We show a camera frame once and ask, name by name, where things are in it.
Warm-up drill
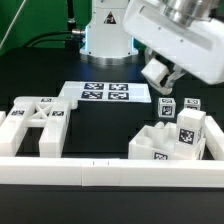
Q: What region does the white part at left edge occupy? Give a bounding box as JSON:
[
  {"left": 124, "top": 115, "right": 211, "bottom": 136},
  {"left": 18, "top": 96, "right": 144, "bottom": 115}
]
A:
[{"left": 0, "top": 111, "right": 6, "bottom": 127}]

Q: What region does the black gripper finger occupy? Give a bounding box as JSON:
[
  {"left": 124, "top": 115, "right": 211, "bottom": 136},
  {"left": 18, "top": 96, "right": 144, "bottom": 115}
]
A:
[
  {"left": 144, "top": 47, "right": 157, "bottom": 64},
  {"left": 166, "top": 65, "right": 186, "bottom": 88}
]

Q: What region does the black cable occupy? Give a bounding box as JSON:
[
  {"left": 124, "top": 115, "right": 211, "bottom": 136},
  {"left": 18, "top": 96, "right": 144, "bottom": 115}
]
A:
[{"left": 23, "top": 29, "right": 86, "bottom": 48}]

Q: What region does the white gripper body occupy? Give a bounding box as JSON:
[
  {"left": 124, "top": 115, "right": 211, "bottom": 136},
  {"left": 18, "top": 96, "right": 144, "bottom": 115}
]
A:
[{"left": 123, "top": 0, "right": 224, "bottom": 85}]

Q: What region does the white obstacle fence wall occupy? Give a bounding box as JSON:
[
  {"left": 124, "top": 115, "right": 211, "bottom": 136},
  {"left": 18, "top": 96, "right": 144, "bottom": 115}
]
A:
[{"left": 0, "top": 126, "right": 224, "bottom": 188}]

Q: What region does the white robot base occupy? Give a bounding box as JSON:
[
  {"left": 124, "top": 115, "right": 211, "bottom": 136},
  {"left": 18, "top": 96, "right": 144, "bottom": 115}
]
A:
[{"left": 80, "top": 0, "right": 138, "bottom": 65}]

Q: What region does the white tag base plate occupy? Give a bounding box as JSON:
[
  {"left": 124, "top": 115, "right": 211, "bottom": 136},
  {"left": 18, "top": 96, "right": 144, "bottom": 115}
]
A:
[{"left": 59, "top": 81, "right": 151, "bottom": 103}]

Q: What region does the white chair nut peg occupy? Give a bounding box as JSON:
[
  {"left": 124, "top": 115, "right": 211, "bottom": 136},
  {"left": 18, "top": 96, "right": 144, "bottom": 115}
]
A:
[{"left": 141, "top": 58, "right": 172, "bottom": 95}]

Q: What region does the white chair back frame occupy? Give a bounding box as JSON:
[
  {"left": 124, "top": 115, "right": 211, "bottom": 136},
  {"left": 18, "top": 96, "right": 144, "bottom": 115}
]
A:
[{"left": 0, "top": 97, "right": 78, "bottom": 158}]

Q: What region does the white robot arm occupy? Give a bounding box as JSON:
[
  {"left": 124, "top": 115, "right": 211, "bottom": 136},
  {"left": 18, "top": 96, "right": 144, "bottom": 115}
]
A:
[{"left": 123, "top": 0, "right": 224, "bottom": 85}]

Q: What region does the white chair seat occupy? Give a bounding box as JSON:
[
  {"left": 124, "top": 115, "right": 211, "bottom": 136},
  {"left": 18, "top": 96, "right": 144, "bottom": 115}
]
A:
[{"left": 128, "top": 122, "right": 205, "bottom": 160}]

